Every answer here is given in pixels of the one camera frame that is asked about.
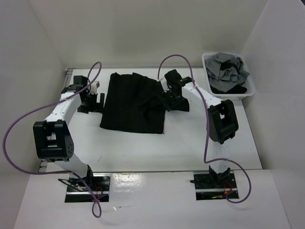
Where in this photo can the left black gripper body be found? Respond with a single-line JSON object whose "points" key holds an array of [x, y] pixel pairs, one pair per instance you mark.
{"points": [[90, 105]]}

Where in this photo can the black garment in basket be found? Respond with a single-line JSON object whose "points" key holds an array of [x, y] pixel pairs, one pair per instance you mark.
{"points": [[238, 90]]}

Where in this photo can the white plastic basket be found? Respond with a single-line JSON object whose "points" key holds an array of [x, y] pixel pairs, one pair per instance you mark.
{"points": [[249, 85]]}

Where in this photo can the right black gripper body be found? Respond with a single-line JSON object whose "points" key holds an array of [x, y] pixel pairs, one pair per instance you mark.
{"points": [[170, 95]]}

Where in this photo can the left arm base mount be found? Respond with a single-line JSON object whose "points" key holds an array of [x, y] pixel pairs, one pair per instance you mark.
{"points": [[77, 192]]}

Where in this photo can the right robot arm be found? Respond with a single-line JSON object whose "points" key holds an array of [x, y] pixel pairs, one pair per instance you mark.
{"points": [[221, 119]]}

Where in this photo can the black skirt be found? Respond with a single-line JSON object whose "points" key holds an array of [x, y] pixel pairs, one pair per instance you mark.
{"points": [[132, 105]]}

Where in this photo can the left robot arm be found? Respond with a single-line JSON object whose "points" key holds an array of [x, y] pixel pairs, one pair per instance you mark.
{"points": [[81, 86]]}

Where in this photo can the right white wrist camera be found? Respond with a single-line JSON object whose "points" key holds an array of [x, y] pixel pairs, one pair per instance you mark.
{"points": [[164, 84]]}

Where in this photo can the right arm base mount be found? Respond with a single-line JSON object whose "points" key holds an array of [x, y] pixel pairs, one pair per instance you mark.
{"points": [[206, 190]]}

